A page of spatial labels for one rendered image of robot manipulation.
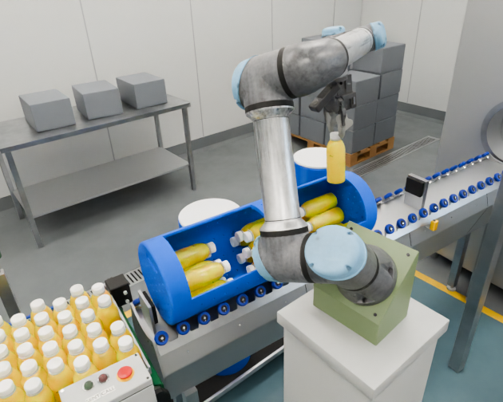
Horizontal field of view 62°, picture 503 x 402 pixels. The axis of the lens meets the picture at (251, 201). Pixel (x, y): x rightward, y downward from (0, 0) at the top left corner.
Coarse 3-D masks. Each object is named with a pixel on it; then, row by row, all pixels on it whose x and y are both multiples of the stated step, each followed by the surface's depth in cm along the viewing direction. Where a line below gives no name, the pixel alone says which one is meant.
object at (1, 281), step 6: (0, 276) 141; (0, 282) 141; (6, 282) 143; (0, 288) 142; (6, 288) 143; (0, 294) 143; (6, 294) 144; (12, 294) 145; (6, 300) 145; (12, 300) 146; (6, 306) 146; (12, 306) 147; (18, 306) 151; (6, 312) 147; (12, 312) 148; (18, 312) 149
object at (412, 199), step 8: (408, 176) 198; (416, 176) 196; (408, 184) 198; (416, 184) 194; (424, 184) 192; (408, 192) 202; (416, 192) 196; (424, 192) 194; (408, 200) 203; (416, 200) 199; (424, 200) 197; (416, 208) 200
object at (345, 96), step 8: (336, 80) 137; (344, 80) 138; (344, 88) 142; (336, 96) 140; (344, 96) 140; (352, 96) 142; (328, 104) 144; (336, 104) 141; (344, 104) 143; (352, 104) 143; (336, 112) 143
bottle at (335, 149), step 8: (328, 144) 149; (336, 144) 147; (328, 152) 149; (336, 152) 147; (344, 152) 149; (328, 160) 150; (336, 160) 148; (344, 160) 150; (328, 168) 152; (336, 168) 150; (344, 168) 151; (328, 176) 153; (336, 176) 151; (344, 176) 152
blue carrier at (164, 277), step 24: (312, 192) 179; (336, 192) 179; (360, 192) 160; (216, 216) 144; (240, 216) 161; (360, 216) 171; (168, 240) 146; (192, 240) 153; (216, 240) 160; (144, 264) 139; (168, 264) 124; (240, 264) 161; (168, 288) 122; (216, 288) 131; (240, 288) 138; (168, 312) 129; (192, 312) 131
